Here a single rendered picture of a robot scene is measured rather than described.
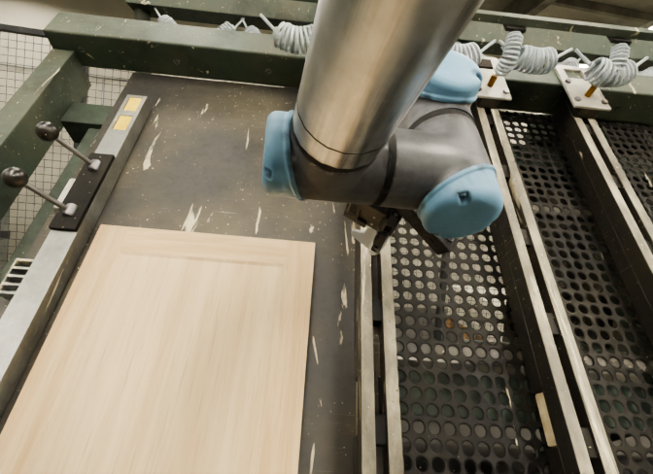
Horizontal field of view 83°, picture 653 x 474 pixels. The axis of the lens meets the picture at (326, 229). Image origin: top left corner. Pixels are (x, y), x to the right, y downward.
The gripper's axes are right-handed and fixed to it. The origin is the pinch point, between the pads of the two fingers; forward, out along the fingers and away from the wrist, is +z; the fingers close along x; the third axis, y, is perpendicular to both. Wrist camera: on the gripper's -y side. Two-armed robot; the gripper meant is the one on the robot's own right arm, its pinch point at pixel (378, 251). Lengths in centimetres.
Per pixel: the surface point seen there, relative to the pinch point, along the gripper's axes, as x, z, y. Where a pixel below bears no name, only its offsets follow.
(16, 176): 25, 0, 59
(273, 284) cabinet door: 11.7, 10.7, 14.0
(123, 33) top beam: -23, 5, 88
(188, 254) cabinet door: 16.0, 11.5, 31.5
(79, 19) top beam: -20, 6, 102
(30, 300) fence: 38, 11, 46
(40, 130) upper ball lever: 16, 0, 65
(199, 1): -67, 17, 104
